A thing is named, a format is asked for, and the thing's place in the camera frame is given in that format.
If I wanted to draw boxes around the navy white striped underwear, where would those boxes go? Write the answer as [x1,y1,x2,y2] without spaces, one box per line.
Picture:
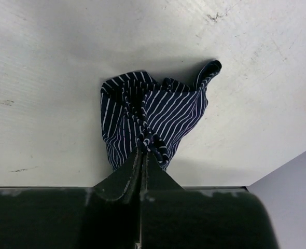
[101,60,222,170]

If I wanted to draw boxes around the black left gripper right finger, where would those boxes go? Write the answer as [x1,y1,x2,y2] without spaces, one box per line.
[140,153,275,248]

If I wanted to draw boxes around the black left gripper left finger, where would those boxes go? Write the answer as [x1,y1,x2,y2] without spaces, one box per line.
[0,148,142,248]

